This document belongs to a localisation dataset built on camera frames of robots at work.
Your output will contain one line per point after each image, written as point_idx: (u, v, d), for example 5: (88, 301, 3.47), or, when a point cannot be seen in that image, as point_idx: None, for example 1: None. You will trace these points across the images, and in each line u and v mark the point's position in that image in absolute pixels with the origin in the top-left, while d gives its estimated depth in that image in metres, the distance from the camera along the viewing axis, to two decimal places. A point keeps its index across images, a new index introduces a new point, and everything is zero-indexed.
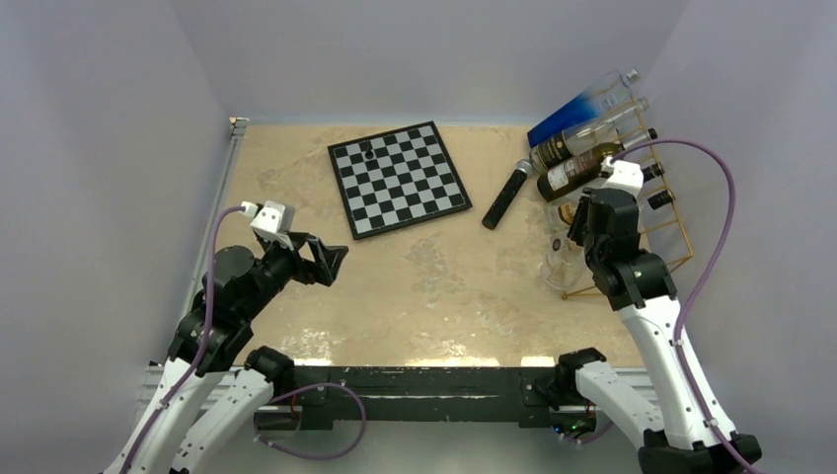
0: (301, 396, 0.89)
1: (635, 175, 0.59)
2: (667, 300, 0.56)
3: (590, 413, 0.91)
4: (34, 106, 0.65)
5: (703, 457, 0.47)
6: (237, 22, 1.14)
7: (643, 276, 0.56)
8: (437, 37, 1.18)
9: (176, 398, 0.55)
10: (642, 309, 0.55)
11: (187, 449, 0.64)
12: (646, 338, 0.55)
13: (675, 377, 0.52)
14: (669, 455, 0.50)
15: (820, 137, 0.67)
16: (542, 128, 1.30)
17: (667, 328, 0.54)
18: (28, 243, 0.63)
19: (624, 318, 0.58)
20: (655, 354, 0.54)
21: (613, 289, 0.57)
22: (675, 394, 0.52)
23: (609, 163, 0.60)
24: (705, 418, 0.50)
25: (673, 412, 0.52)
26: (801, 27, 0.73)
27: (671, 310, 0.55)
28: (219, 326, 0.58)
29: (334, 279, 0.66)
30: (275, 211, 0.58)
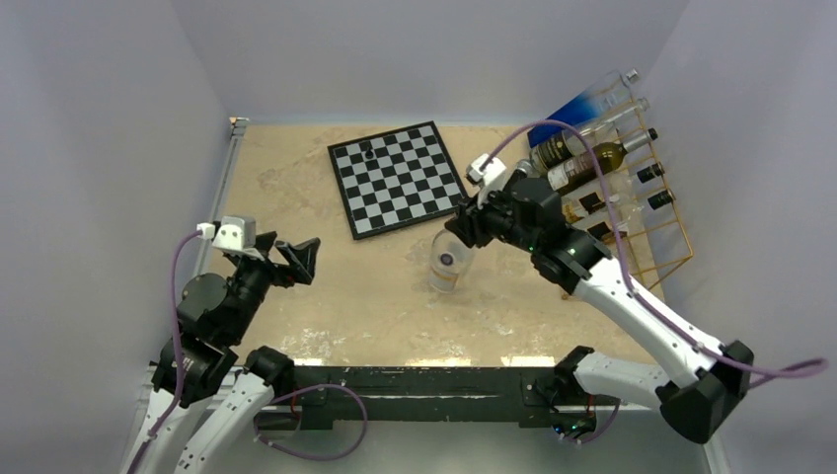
0: (301, 397, 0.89)
1: (494, 165, 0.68)
2: (606, 262, 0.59)
3: (590, 413, 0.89)
4: (33, 107, 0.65)
5: (711, 384, 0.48)
6: (236, 22, 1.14)
7: (577, 253, 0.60)
8: (437, 36, 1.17)
9: (164, 429, 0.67)
10: (589, 279, 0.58)
11: (189, 461, 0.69)
12: (607, 300, 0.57)
13: (648, 322, 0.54)
14: (685, 400, 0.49)
15: (821, 138, 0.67)
16: (542, 128, 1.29)
17: (617, 282, 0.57)
18: (27, 244, 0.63)
19: (579, 293, 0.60)
20: (622, 311, 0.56)
21: (563, 275, 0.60)
22: (656, 336, 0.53)
23: (478, 170, 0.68)
24: (691, 345, 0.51)
25: (665, 354, 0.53)
26: (801, 27, 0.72)
27: (612, 267, 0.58)
28: (200, 354, 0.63)
29: (312, 276, 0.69)
30: (236, 227, 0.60)
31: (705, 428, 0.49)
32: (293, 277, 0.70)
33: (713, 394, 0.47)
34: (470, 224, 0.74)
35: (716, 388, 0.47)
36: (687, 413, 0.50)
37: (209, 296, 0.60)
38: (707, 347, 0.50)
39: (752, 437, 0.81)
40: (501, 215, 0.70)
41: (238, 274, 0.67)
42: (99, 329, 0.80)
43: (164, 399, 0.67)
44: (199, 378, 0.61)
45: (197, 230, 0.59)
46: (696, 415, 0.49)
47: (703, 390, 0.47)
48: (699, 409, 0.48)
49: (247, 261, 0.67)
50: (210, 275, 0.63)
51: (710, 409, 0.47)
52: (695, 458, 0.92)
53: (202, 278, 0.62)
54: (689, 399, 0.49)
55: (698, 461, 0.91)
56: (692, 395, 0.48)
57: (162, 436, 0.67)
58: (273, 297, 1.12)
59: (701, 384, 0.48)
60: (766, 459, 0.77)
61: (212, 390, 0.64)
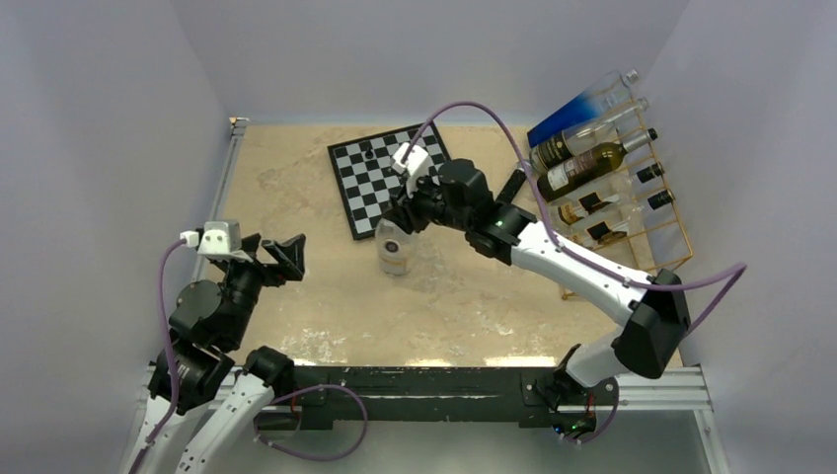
0: (301, 397, 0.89)
1: (416, 153, 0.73)
2: (532, 226, 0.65)
3: (590, 413, 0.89)
4: (32, 107, 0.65)
5: (644, 312, 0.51)
6: (236, 22, 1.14)
7: (504, 223, 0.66)
8: (437, 36, 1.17)
9: (161, 434, 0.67)
10: (519, 245, 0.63)
11: (189, 463, 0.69)
12: (539, 260, 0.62)
13: (578, 270, 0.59)
14: (630, 337, 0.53)
15: (820, 137, 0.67)
16: (542, 128, 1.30)
17: (546, 242, 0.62)
18: (28, 244, 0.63)
19: (517, 261, 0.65)
20: (554, 267, 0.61)
21: (496, 248, 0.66)
22: (589, 279, 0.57)
23: (400, 163, 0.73)
24: (621, 281, 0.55)
25: (603, 296, 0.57)
26: (801, 27, 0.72)
27: (539, 229, 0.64)
28: (196, 360, 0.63)
29: (302, 272, 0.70)
30: (219, 231, 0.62)
31: (654, 357, 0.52)
32: (283, 276, 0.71)
33: (647, 322, 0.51)
34: (405, 214, 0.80)
35: (649, 316, 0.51)
36: (637, 349, 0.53)
37: (204, 304, 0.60)
38: (634, 278, 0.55)
39: (752, 436, 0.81)
40: (432, 200, 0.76)
41: (229, 277, 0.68)
42: (100, 329, 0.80)
43: (159, 406, 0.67)
44: (196, 384, 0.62)
45: (182, 238, 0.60)
46: (645, 349, 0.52)
47: (638, 320, 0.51)
48: (643, 340, 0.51)
49: (236, 264, 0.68)
50: (201, 281, 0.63)
51: (649, 337, 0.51)
52: (695, 458, 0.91)
53: (194, 285, 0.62)
54: (633, 334, 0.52)
55: (698, 461, 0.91)
56: (633, 329, 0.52)
57: (159, 442, 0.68)
58: (273, 297, 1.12)
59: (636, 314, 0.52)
60: (766, 459, 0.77)
61: (210, 396, 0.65)
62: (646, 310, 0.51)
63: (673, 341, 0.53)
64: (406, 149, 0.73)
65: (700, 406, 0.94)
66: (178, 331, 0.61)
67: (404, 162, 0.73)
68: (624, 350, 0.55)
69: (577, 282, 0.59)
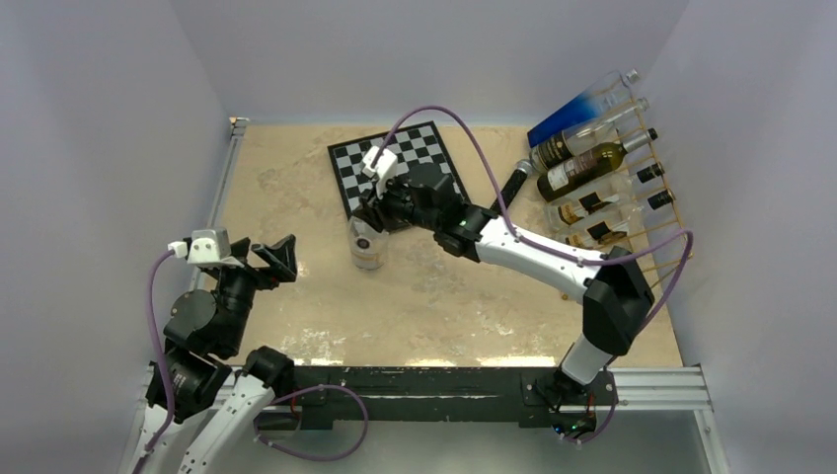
0: (301, 397, 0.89)
1: (384, 156, 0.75)
2: (493, 222, 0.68)
3: (590, 413, 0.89)
4: (32, 107, 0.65)
5: (598, 287, 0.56)
6: (236, 21, 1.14)
7: (468, 222, 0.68)
8: (437, 35, 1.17)
9: (159, 443, 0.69)
10: (482, 240, 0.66)
11: (190, 466, 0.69)
12: (500, 252, 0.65)
13: (537, 258, 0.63)
14: (590, 313, 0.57)
15: (821, 137, 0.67)
16: (543, 128, 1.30)
17: (504, 234, 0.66)
18: (28, 244, 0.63)
19: (480, 255, 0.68)
20: (515, 258, 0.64)
21: (462, 247, 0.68)
22: (548, 265, 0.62)
23: (369, 167, 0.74)
24: (575, 263, 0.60)
25: (562, 277, 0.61)
26: (801, 27, 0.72)
27: (497, 223, 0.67)
28: (192, 368, 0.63)
29: (295, 273, 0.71)
30: (207, 240, 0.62)
31: (616, 331, 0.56)
32: (276, 278, 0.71)
33: (602, 294, 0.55)
34: (375, 213, 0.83)
35: (602, 287, 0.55)
36: (599, 326, 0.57)
37: (199, 313, 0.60)
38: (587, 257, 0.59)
39: (752, 437, 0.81)
40: (402, 200, 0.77)
41: (222, 285, 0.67)
42: (100, 329, 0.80)
43: (157, 414, 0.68)
44: (193, 393, 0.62)
45: (171, 250, 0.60)
46: (605, 324, 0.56)
47: (593, 295, 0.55)
48: (601, 314, 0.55)
49: (227, 271, 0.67)
50: (195, 290, 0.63)
51: (606, 310, 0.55)
52: (696, 458, 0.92)
53: (189, 296, 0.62)
54: (590, 310, 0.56)
55: (698, 461, 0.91)
56: (589, 303, 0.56)
57: (159, 450, 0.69)
58: (273, 297, 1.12)
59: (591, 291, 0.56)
60: (766, 459, 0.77)
61: (207, 405, 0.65)
62: (600, 285, 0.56)
63: (634, 313, 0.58)
64: (375, 153, 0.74)
65: (700, 406, 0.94)
66: (174, 340, 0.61)
67: (372, 166, 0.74)
68: (589, 329, 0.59)
69: (538, 269, 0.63)
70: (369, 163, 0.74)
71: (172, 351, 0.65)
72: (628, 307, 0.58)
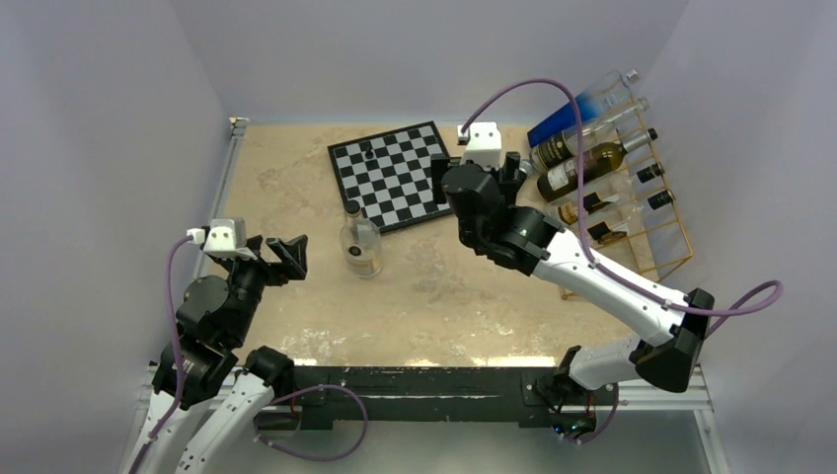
0: (301, 397, 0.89)
1: (492, 134, 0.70)
2: (559, 240, 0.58)
3: (591, 413, 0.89)
4: (33, 108, 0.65)
5: (687, 340, 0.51)
6: (236, 22, 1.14)
7: (530, 233, 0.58)
8: (437, 37, 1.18)
9: (164, 431, 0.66)
10: (549, 260, 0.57)
11: (189, 462, 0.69)
12: (571, 276, 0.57)
13: (617, 290, 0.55)
14: (663, 357, 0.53)
15: (820, 138, 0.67)
16: (542, 128, 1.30)
17: (578, 259, 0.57)
18: (28, 244, 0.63)
19: (540, 273, 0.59)
20: (587, 284, 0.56)
21: (522, 258, 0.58)
22: (628, 301, 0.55)
23: (465, 132, 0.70)
24: (660, 304, 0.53)
25: (635, 316, 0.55)
26: (800, 28, 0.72)
27: (567, 242, 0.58)
28: (200, 355, 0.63)
29: (305, 272, 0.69)
30: (226, 228, 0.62)
31: (683, 376, 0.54)
32: (286, 275, 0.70)
33: (690, 349, 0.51)
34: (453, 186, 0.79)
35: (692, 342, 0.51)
36: (666, 369, 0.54)
37: (210, 298, 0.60)
38: (674, 302, 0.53)
39: (752, 436, 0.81)
40: None
41: (234, 276, 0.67)
42: (100, 328, 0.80)
43: (162, 401, 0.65)
44: (200, 380, 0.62)
45: (188, 234, 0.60)
46: (675, 369, 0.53)
47: (683, 349, 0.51)
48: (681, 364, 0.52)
49: (241, 261, 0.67)
50: (209, 277, 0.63)
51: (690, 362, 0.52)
52: (696, 458, 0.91)
53: (202, 280, 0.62)
54: (673, 358, 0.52)
55: (699, 461, 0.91)
56: (672, 353, 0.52)
57: (163, 437, 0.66)
58: (273, 298, 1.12)
59: (679, 341, 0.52)
60: (766, 459, 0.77)
61: (212, 393, 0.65)
62: (690, 338, 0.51)
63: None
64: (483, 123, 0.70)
65: (700, 406, 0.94)
66: (183, 325, 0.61)
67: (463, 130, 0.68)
68: (650, 367, 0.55)
69: (612, 301, 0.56)
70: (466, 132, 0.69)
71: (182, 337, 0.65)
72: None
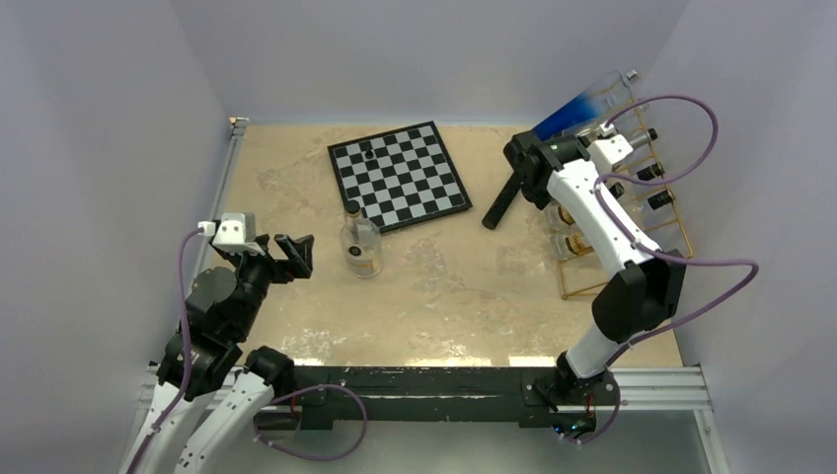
0: (301, 396, 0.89)
1: (619, 151, 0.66)
2: (581, 164, 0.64)
3: (591, 413, 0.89)
4: (33, 109, 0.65)
5: (633, 270, 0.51)
6: (236, 23, 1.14)
7: (559, 150, 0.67)
8: (437, 37, 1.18)
9: (167, 422, 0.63)
10: (560, 172, 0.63)
11: (188, 459, 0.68)
12: (571, 194, 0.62)
13: (599, 217, 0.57)
14: (610, 284, 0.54)
15: (820, 138, 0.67)
16: (542, 128, 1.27)
17: (586, 183, 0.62)
18: (28, 244, 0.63)
19: (552, 188, 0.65)
20: (579, 204, 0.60)
21: (542, 168, 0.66)
22: (602, 230, 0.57)
23: (607, 127, 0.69)
24: (630, 241, 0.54)
25: (604, 246, 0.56)
26: (800, 29, 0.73)
27: (585, 167, 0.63)
28: (205, 347, 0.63)
29: (310, 271, 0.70)
30: (236, 222, 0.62)
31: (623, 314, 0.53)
32: (291, 273, 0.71)
33: (633, 280, 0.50)
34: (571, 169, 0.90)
35: (640, 276, 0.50)
36: (611, 301, 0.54)
37: (218, 289, 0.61)
38: (642, 245, 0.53)
39: (751, 436, 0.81)
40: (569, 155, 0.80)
41: (241, 270, 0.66)
42: (100, 328, 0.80)
43: (166, 392, 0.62)
44: (205, 371, 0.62)
45: (198, 226, 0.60)
46: (616, 302, 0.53)
47: (624, 276, 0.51)
48: (618, 292, 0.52)
49: (249, 257, 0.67)
50: (217, 269, 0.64)
51: (627, 294, 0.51)
52: (695, 458, 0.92)
53: (210, 272, 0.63)
54: (615, 287, 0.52)
55: (697, 460, 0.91)
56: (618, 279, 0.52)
57: (166, 430, 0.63)
58: (272, 298, 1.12)
59: (626, 270, 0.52)
60: (766, 459, 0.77)
61: (214, 385, 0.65)
62: (638, 272, 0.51)
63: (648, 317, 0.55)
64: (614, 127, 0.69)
65: (700, 406, 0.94)
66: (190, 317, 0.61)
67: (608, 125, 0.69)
68: (603, 299, 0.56)
69: (593, 228, 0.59)
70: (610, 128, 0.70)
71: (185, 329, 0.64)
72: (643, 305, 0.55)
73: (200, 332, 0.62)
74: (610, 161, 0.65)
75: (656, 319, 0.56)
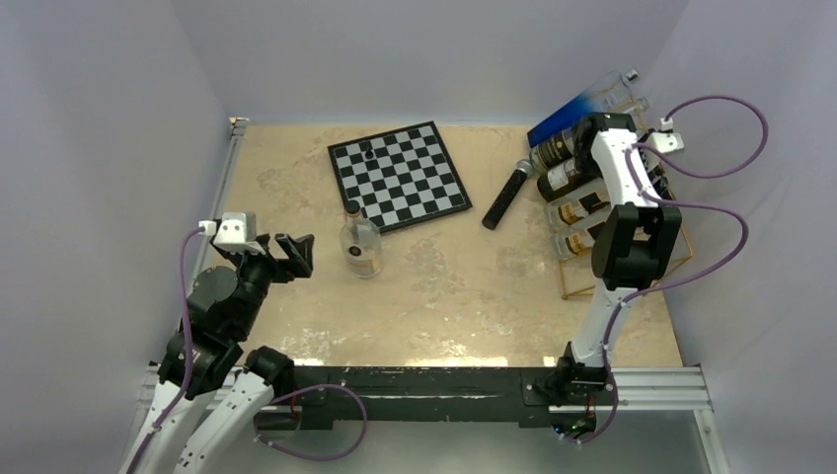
0: (301, 397, 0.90)
1: (671, 144, 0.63)
2: (625, 130, 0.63)
3: (590, 413, 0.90)
4: (34, 110, 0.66)
5: (630, 207, 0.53)
6: (236, 23, 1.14)
7: (613, 118, 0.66)
8: (436, 38, 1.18)
9: (168, 420, 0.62)
10: (603, 131, 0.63)
11: (188, 458, 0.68)
12: (604, 150, 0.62)
13: (621, 167, 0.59)
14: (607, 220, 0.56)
15: (820, 139, 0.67)
16: (542, 128, 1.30)
17: (622, 142, 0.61)
18: (28, 245, 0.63)
19: (592, 146, 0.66)
20: (607, 157, 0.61)
21: (590, 133, 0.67)
22: (617, 178, 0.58)
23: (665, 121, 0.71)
24: (638, 190, 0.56)
25: (615, 192, 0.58)
26: (800, 30, 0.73)
27: (628, 133, 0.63)
28: (206, 346, 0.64)
29: (311, 270, 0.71)
30: (238, 221, 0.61)
31: (609, 251, 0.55)
32: (291, 272, 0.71)
33: (625, 216, 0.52)
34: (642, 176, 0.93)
35: (632, 215, 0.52)
36: (604, 237, 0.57)
37: (219, 288, 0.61)
38: (646, 195, 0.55)
39: (751, 436, 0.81)
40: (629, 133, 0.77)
41: (242, 268, 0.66)
42: (100, 329, 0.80)
43: (168, 391, 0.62)
44: (206, 370, 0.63)
45: (199, 226, 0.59)
46: (608, 238, 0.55)
47: (618, 210, 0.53)
48: (610, 225, 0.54)
49: (250, 255, 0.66)
50: (217, 268, 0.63)
51: (616, 229, 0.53)
52: (696, 459, 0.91)
53: (210, 272, 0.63)
54: (610, 222, 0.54)
55: (698, 461, 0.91)
56: (613, 216, 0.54)
57: (168, 427, 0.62)
58: (272, 298, 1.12)
59: (624, 208, 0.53)
60: (766, 459, 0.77)
61: (215, 384, 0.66)
62: (634, 212, 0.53)
63: (637, 266, 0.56)
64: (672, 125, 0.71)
65: (700, 406, 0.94)
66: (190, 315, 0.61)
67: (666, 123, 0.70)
68: (600, 237, 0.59)
69: (611, 178, 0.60)
70: (670, 124, 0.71)
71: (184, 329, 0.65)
72: (635, 254, 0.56)
73: (201, 331, 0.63)
74: (658, 148, 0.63)
75: (646, 274, 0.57)
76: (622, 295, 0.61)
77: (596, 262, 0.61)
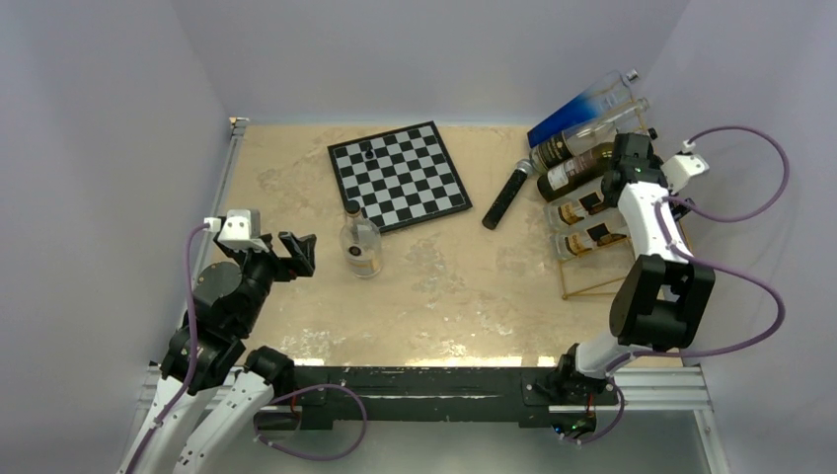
0: (301, 397, 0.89)
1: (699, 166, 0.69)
2: (656, 186, 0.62)
3: (590, 413, 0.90)
4: (34, 109, 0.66)
5: (657, 260, 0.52)
6: (236, 23, 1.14)
7: (643, 173, 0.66)
8: (436, 38, 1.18)
9: (169, 417, 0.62)
10: (631, 185, 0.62)
11: (188, 457, 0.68)
12: (632, 202, 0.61)
13: (648, 219, 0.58)
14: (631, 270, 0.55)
15: (821, 138, 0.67)
16: (542, 128, 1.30)
17: (651, 197, 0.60)
18: (28, 244, 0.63)
19: (620, 198, 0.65)
20: (636, 209, 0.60)
21: (620, 185, 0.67)
22: (645, 228, 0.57)
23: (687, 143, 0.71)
24: (666, 243, 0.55)
25: (642, 242, 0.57)
26: (800, 30, 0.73)
27: (656, 187, 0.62)
28: (210, 342, 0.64)
29: (314, 269, 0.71)
30: (242, 218, 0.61)
31: (631, 306, 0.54)
32: (294, 271, 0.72)
33: (652, 270, 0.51)
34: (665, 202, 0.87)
35: (657, 268, 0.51)
36: (627, 291, 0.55)
37: (222, 283, 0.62)
38: (677, 249, 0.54)
39: (751, 437, 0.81)
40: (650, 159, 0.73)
41: (245, 267, 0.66)
42: (99, 329, 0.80)
43: (171, 386, 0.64)
44: (209, 366, 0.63)
45: (203, 222, 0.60)
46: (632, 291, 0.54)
47: (645, 261, 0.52)
48: (634, 276, 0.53)
49: (253, 253, 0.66)
50: (222, 264, 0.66)
51: (641, 281, 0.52)
52: (695, 458, 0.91)
53: (215, 268, 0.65)
54: (634, 273, 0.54)
55: (698, 461, 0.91)
56: (638, 267, 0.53)
57: (168, 425, 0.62)
58: (272, 298, 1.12)
59: (651, 260, 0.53)
60: (767, 459, 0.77)
61: (218, 380, 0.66)
62: (662, 267, 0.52)
63: (658, 325, 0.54)
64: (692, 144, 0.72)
65: (700, 406, 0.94)
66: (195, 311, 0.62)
67: (690, 142, 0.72)
68: (622, 291, 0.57)
69: (639, 229, 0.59)
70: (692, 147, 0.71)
71: (187, 325, 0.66)
72: (658, 314, 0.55)
73: (205, 327, 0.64)
74: (690, 175, 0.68)
75: (668, 338, 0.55)
76: (632, 350, 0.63)
77: (615, 319, 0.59)
